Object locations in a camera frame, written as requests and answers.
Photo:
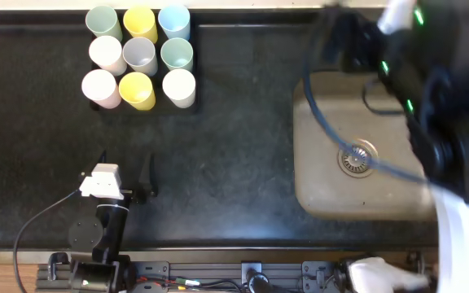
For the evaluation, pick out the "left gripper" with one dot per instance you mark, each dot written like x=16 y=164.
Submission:
x=132 y=196

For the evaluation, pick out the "yellow cup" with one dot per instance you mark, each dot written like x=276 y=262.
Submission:
x=135 y=88
x=138 y=21

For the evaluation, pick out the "pink cup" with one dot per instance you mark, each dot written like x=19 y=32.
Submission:
x=99 y=85

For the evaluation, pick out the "white cup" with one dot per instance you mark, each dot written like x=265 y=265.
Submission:
x=178 y=85
x=105 y=51

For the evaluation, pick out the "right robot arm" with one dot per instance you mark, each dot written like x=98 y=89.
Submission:
x=442 y=142

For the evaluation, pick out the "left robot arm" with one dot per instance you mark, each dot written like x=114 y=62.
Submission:
x=112 y=228

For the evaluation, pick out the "black tray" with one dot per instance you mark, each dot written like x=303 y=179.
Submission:
x=157 y=93

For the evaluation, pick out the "grey cup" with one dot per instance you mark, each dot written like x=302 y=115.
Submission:
x=138 y=53

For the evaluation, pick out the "green cup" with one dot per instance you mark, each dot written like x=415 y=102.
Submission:
x=102 y=20
x=176 y=53

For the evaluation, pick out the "blue cup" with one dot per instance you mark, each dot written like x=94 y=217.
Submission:
x=173 y=19

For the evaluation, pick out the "steel sink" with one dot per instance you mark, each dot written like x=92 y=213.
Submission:
x=340 y=191

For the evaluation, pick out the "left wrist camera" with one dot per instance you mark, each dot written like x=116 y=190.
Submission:
x=102 y=181

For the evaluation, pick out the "mounting rail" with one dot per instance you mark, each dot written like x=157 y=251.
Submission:
x=210 y=270

